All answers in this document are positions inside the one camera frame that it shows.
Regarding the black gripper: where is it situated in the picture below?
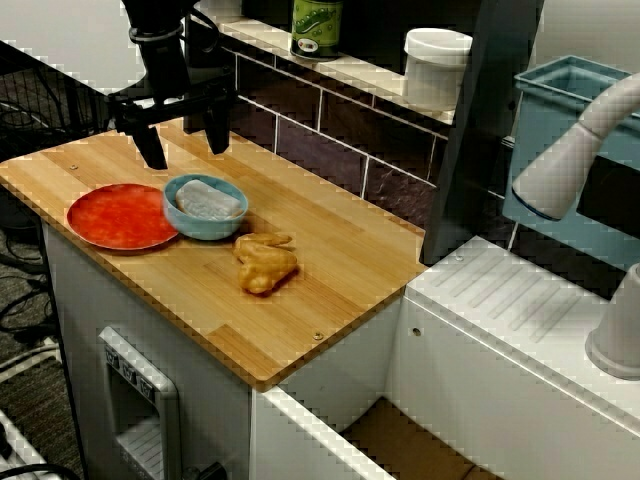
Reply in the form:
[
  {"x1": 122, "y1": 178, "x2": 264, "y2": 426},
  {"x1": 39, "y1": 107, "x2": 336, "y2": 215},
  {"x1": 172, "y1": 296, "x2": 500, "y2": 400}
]
[{"x1": 103, "y1": 29, "x2": 237, "y2": 172}]

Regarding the light blue bowl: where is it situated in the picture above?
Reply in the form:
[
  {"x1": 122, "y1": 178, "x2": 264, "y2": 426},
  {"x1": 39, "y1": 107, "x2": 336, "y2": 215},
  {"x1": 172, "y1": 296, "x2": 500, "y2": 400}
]
[{"x1": 162, "y1": 173, "x2": 250, "y2": 242}]

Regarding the red round plate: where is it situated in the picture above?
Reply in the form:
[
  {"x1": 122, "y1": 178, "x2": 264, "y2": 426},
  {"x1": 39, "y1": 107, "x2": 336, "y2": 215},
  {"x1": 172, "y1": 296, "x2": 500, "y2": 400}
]
[{"x1": 66, "y1": 183, "x2": 182, "y2": 251}]

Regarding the dark tiled backsplash with ledge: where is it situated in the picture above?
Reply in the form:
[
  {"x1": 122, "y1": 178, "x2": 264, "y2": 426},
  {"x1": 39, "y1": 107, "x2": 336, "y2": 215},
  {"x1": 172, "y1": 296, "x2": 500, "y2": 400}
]
[{"x1": 189, "y1": 9, "x2": 521, "y2": 251}]

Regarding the golden toy chicken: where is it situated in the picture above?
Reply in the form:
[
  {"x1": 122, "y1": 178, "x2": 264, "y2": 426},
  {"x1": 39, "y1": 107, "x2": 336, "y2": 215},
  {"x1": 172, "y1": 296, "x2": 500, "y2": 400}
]
[{"x1": 233, "y1": 232, "x2": 301, "y2": 297}]

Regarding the green can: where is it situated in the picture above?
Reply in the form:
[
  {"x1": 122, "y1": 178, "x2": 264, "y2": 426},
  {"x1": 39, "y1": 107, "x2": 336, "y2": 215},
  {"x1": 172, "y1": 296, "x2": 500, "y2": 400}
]
[{"x1": 289, "y1": 0, "x2": 345, "y2": 62}]

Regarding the white plastic jar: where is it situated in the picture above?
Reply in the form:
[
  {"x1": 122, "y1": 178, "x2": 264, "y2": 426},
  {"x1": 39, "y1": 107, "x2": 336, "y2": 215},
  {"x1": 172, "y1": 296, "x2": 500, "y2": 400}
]
[{"x1": 402, "y1": 27, "x2": 474, "y2": 112}]

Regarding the grey appliance door panel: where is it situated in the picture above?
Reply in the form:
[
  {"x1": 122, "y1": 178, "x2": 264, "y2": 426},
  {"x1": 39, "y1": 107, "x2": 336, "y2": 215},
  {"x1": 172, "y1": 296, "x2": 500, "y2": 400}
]
[{"x1": 97, "y1": 327, "x2": 181, "y2": 480}]

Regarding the teal plastic bin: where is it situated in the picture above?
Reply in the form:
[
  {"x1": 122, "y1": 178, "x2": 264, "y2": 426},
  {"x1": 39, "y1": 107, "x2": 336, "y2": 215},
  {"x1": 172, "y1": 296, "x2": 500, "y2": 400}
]
[{"x1": 502, "y1": 54, "x2": 640, "y2": 301}]

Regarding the grey toy faucet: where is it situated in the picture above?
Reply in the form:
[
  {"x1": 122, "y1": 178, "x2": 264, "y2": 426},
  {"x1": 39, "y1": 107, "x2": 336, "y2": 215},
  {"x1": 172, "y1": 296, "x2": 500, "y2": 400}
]
[{"x1": 510, "y1": 69, "x2": 640, "y2": 380}]

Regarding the white toy kitchen cabinet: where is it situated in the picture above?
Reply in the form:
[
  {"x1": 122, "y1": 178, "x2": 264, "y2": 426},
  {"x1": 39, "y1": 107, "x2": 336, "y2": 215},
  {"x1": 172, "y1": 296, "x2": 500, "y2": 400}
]
[{"x1": 39, "y1": 214, "x2": 640, "y2": 480}]

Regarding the black wire rack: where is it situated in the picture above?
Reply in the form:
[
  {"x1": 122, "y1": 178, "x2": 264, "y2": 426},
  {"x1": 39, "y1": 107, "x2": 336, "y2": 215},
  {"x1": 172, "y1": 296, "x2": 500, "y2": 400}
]
[{"x1": 0, "y1": 39, "x2": 126, "y2": 146}]

